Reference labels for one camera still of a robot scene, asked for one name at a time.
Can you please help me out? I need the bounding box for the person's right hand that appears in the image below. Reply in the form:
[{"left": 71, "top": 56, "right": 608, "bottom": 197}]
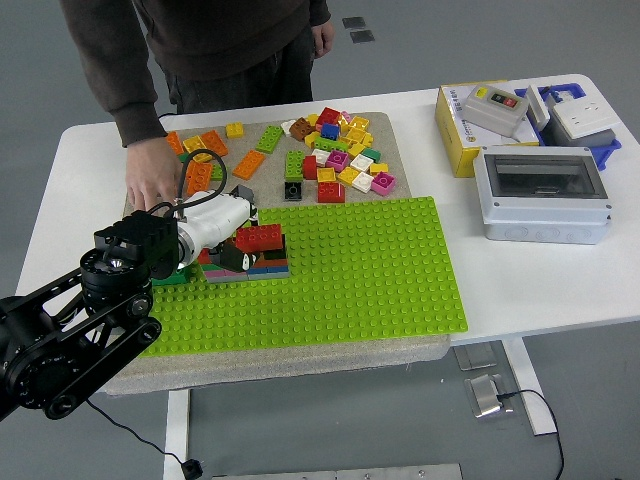
[{"left": 124, "top": 135, "right": 184, "bottom": 217}]

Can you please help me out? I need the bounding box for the person's left hand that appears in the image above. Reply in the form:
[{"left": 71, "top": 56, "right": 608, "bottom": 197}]
[{"left": 310, "top": 20, "right": 336, "bottom": 59}]

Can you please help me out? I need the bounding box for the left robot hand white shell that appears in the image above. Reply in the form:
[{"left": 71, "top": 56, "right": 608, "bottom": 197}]
[{"left": 175, "top": 189, "right": 261, "bottom": 274}]

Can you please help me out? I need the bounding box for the red long toy brick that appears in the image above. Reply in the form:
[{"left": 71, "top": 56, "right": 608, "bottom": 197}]
[{"left": 234, "top": 223, "right": 284, "bottom": 254}]

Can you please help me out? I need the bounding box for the dark green long toy brick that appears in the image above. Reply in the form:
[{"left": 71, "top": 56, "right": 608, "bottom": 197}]
[{"left": 152, "top": 264, "right": 201, "bottom": 287}]

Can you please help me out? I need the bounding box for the grey sloped toy brick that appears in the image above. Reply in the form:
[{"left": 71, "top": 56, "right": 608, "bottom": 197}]
[{"left": 229, "top": 183, "right": 259, "bottom": 206}]

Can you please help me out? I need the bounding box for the yellow long toy brick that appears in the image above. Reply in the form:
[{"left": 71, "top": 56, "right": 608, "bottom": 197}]
[{"left": 182, "top": 135, "right": 216, "bottom": 164}]

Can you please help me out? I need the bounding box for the red square toy brick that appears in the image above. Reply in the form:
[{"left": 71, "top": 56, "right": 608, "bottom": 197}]
[{"left": 315, "top": 106, "right": 342, "bottom": 132}]

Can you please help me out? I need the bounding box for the brown square toy brick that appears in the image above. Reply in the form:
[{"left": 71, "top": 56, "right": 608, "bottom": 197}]
[{"left": 289, "top": 116, "right": 316, "bottom": 142}]

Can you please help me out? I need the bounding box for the lime green long brick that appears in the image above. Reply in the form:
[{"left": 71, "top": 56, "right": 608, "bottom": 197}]
[
  {"left": 284, "top": 149, "right": 306, "bottom": 181},
  {"left": 255, "top": 124, "right": 285, "bottom": 154},
  {"left": 313, "top": 137, "right": 350, "bottom": 154}
]

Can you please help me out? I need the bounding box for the red large square brick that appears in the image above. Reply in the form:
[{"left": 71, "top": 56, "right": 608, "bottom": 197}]
[{"left": 317, "top": 180, "right": 347, "bottom": 204}]

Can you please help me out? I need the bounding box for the magenta square toy brick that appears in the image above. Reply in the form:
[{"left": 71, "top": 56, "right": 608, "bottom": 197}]
[{"left": 325, "top": 149, "right": 350, "bottom": 174}]

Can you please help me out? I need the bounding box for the green studded baseplate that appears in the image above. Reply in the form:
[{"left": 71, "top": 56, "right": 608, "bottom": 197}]
[{"left": 139, "top": 195, "right": 470, "bottom": 357}]

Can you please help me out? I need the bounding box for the pink square toy brick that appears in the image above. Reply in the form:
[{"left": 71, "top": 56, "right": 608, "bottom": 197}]
[{"left": 370, "top": 171, "right": 398, "bottom": 197}]

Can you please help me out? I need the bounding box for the person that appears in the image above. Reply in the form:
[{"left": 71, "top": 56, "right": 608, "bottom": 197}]
[{"left": 132, "top": 0, "right": 321, "bottom": 115}]

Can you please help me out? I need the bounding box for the grey-brown mat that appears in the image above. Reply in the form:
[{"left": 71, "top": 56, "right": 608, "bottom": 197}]
[{"left": 102, "top": 110, "right": 451, "bottom": 397}]

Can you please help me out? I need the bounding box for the yellow cardboard box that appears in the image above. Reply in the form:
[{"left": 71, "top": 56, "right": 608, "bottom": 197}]
[{"left": 433, "top": 80, "right": 541, "bottom": 179}]

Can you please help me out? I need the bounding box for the white table leg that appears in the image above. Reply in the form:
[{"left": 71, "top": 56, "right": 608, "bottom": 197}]
[{"left": 163, "top": 388, "right": 192, "bottom": 480}]

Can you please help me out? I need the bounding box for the white plastic panel piece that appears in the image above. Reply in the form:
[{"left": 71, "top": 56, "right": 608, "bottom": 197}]
[{"left": 524, "top": 84, "right": 551, "bottom": 132}]

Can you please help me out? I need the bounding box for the long metal floor strip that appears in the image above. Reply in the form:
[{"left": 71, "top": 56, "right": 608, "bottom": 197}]
[{"left": 209, "top": 463, "right": 465, "bottom": 480}]

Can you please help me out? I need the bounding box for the grey plastic box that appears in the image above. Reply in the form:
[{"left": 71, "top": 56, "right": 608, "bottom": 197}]
[{"left": 542, "top": 112, "right": 617, "bottom": 149}]

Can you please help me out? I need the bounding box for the metal floor cover plate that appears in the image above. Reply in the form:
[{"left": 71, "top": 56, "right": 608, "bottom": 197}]
[
  {"left": 463, "top": 372, "right": 514, "bottom": 420},
  {"left": 453, "top": 343, "right": 499, "bottom": 372}
]

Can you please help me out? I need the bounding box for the blue plastic bin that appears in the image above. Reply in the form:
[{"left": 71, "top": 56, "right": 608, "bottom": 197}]
[{"left": 514, "top": 82, "right": 623, "bottom": 171}]

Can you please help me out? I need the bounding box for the white table foot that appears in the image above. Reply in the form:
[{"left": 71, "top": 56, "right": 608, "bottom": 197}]
[{"left": 501, "top": 338, "right": 559, "bottom": 436}]

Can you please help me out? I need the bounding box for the grey push-button switch box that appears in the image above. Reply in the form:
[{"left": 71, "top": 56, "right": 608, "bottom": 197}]
[{"left": 462, "top": 84, "right": 530, "bottom": 138}]

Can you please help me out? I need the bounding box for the black power cord with plug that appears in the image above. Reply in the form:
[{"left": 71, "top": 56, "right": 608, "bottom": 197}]
[{"left": 85, "top": 112, "right": 206, "bottom": 480}]

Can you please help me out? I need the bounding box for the white wall socket panel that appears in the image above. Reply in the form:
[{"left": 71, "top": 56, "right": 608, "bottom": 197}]
[{"left": 549, "top": 101, "right": 619, "bottom": 140}]

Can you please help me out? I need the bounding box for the grey distribution enclosure clear lid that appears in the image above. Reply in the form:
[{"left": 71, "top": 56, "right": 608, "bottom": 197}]
[{"left": 472, "top": 144, "right": 614, "bottom": 246}]

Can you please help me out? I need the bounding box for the black floor cable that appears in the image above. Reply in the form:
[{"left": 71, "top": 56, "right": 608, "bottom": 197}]
[{"left": 497, "top": 388, "right": 566, "bottom": 480}]

